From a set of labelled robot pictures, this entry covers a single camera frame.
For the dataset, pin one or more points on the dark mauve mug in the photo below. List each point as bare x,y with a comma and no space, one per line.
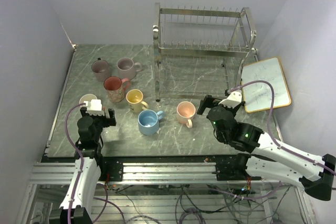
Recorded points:
101,69

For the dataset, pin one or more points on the wire shelf with cables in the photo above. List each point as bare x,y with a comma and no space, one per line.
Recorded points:
199,203

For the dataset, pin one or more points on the orange white mug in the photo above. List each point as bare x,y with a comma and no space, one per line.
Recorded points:
185,113

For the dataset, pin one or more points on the blue mug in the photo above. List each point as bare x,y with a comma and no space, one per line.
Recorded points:
149,121

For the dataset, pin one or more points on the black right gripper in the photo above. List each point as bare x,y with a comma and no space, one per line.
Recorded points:
210,102

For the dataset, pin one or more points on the salmon pink mug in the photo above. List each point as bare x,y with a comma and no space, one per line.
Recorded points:
88,97

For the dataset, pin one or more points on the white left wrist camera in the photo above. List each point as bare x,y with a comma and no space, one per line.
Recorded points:
94,107

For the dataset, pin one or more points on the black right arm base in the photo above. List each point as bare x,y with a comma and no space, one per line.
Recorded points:
231,167

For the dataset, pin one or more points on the red mug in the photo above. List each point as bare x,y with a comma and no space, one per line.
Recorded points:
116,88

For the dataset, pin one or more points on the aluminium mounting rail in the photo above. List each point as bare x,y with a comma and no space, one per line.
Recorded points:
134,173

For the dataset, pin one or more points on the whiteboard with yellow frame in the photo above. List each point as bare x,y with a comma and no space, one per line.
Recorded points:
257,96

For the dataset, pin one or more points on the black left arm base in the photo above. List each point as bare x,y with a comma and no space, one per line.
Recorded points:
111,169

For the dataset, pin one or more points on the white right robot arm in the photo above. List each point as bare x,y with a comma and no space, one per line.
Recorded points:
262,156

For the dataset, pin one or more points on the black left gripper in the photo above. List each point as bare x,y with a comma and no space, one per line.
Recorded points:
106,121

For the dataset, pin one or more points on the light purple mug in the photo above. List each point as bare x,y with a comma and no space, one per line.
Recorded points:
127,68

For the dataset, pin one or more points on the cream yellow mug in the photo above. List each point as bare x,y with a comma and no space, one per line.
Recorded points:
135,101

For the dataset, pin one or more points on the metal two-tier dish rack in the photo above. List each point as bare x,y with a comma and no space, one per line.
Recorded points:
200,50

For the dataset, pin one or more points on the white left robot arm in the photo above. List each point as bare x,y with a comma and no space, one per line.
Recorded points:
89,165

